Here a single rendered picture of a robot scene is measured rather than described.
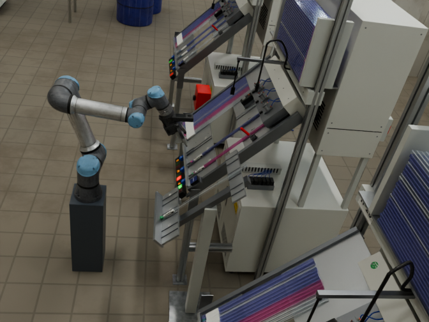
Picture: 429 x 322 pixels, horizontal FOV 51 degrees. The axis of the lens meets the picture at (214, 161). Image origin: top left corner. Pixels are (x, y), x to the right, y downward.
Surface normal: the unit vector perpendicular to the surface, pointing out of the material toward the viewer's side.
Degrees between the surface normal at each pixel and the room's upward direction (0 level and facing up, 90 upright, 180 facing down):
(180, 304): 0
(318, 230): 90
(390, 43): 90
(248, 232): 90
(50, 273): 0
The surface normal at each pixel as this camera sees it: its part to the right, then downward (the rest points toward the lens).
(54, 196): 0.15, -0.80
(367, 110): 0.11, 0.60
